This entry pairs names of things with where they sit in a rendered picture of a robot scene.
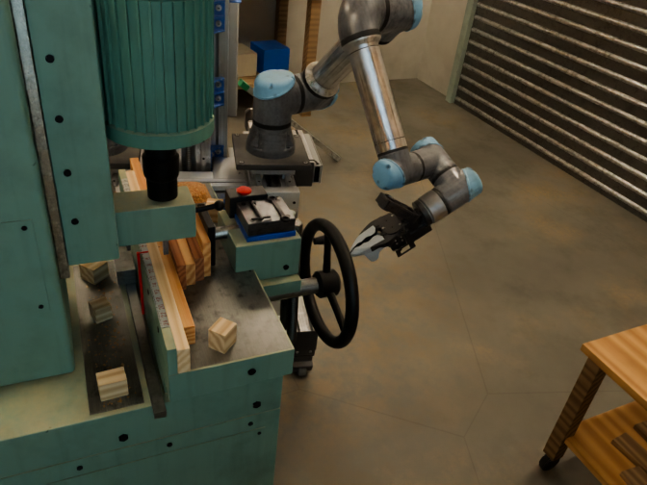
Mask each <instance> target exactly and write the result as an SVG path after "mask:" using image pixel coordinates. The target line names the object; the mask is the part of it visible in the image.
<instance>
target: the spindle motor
mask: <svg viewBox="0 0 647 485"><path fill-rule="evenodd" d="M91 1H92V9H93V18H94V27H95V35H96V44H97V54H98V62H99V71H100V80H101V88H102V97H103V107H104V116H105V124H106V133H107V138H108V139H109V140H111V141H113V142H116V143H118V144H121V145H124V146H128V147H132V148H138V149H145V150H171V149H179V148H185V147H189V146H193V145H196V144H199V143H201V142H203V141H205V140H207V139H209V138H210V137H211V136H212V134H213V133H214V129H215V117H214V0H91Z"/></svg>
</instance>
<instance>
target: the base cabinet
mask: <svg viewBox="0 0 647 485"><path fill-rule="evenodd" d="M279 415H280V407H279V408H276V409H272V410H269V411H265V412H261V413H257V414H253V415H249V416H245V417H242V418H238V419H235V420H231V421H224V422H220V423H216V424H212V425H208V426H204V427H200V428H197V429H193V430H189V431H185V432H181V433H177V434H173V435H170V436H166V437H163V438H159V439H155V440H151V441H147V442H143V443H139V444H135V445H131V446H128V447H121V448H117V449H113V450H109V451H105V452H101V453H98V454H94V455H91V456H87V457H83V458H79V459H75V460H71V461H67V462H63V463H60V464H56V465H52V466H48V467H44V468H40V469H36V470H32V471H28V472H23V473H19V474H15V475H11V476H7V477H3V478H0V485H273V479H274V468H275V457H276V447H277V436H278V426H279Z"/></svg>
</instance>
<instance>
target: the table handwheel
mask: <svg viewBox="0 0 647 485"><path fill-rule="evenodd" d="M318 231H322V232H323V233H324V245H323V270H318V271H315V272H314V274H313V276H312V277H311V271H310V253H311V246H312V241H313V239H314V236H315V234H316V233H317V232H318ZM331 245H332V246H333V248H334V251H335V253H336V256H337V259H338V262H339V265H340V269H341V272H342V276H343V282H344V288H345V299H346V312H345V318H344V316H343V314H342V312H341V309H340V306H339V304H338V301H337V298H336V295H337V294H338V293H339V292H340V291H341V279H340V276H339V274H338V272H337V271H336V270H335V269H333V268H331ZM300 255H301V256H300V257H301V258H300V275H299V277H300V279H301V287H300V291H299V292H294V293H288V294H279V295H274V296H268V298H269V300H270V301H276V300H281V299H287V298H292V297H298V296H302V297H303V301H304V305H305V308H306V311H307V314H308V317H309V318H310V321H311V323H312V325H313V327H314V329H315V331H316V333H317V334H318V336H319V337H320V339H321V340H322V341H323V342H324V343H325V344H326V345H328V346H329V347H332V348H335V349H340V348H343V347H346V346H347V345H348V344H349V343H350V342H351V340H352V339H353V337H354V334H355V331H356V328H357V324H358V318H359V291H358V283H357V277H356V272H355V268H354V264H353V260H352V258H351V255H350V252H349V248H348V246H347V243H346V241H345V239H344V238H343V236H342V234H341V233H340V231H339V230H338V229H337V227H336V226H335V225H334V224H333V223H332V222H330V221H329V220H327V219H325V218H321V217H318V218H314V219H312V220H311V221H310V222H309V223H308V224H307V225H306V226H305V228H304V230H303V232H302V239H301V254H300ZM314 294H315V295H316V296H317V297H318V298H323V297H327V298H328V300H329V303H330V305H331V307H332V310H333V312H334V315H335V317H336V319H337V322H338V324H339V327H340V330H341V333H340V335H339V336H335V335H333V334H332V333H331V332H330V331H329V329H328V328H327V327H326V325H325V323H324V321H323V319H322V316H321V314H320V312H319V309H318V306H317V303H316V299H315V296H314Z"/></svg>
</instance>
